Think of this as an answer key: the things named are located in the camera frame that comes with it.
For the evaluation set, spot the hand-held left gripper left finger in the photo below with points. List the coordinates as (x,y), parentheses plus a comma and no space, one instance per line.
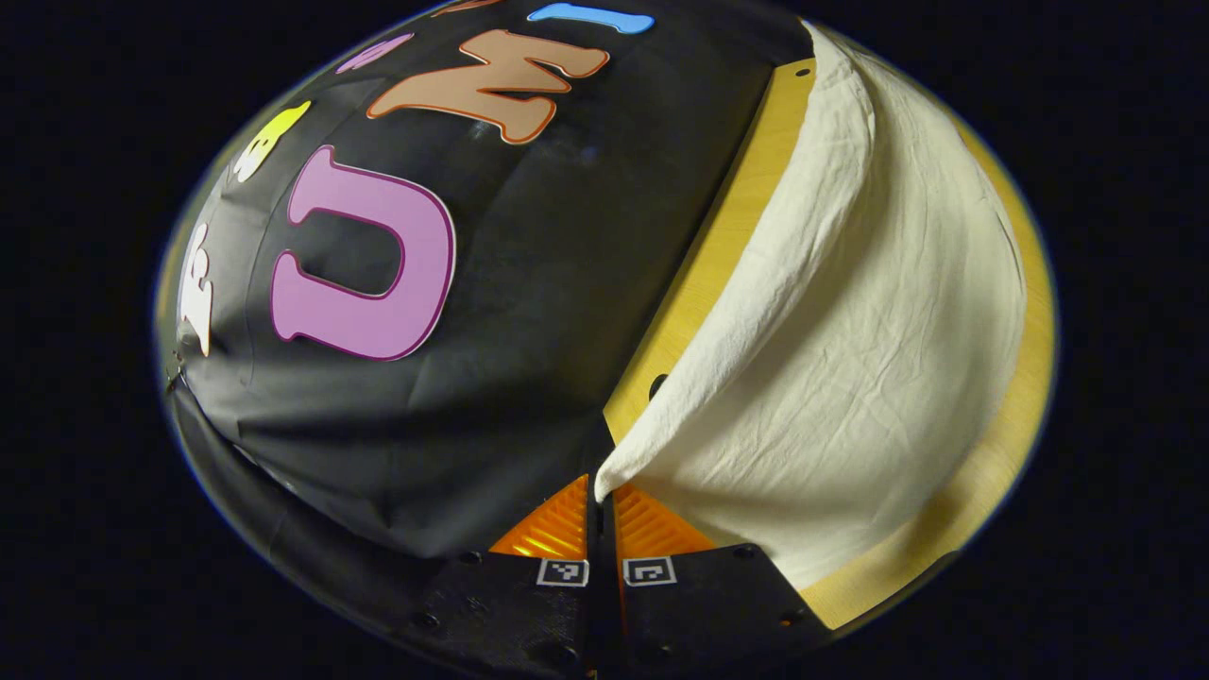
(510,614)

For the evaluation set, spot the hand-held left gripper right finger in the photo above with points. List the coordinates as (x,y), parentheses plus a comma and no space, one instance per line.
(699,614)

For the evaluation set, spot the white jeans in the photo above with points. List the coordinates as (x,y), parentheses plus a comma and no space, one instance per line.
(850,359)

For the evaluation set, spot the black backdrop cloth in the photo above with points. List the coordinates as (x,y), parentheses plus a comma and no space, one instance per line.
(548,331)

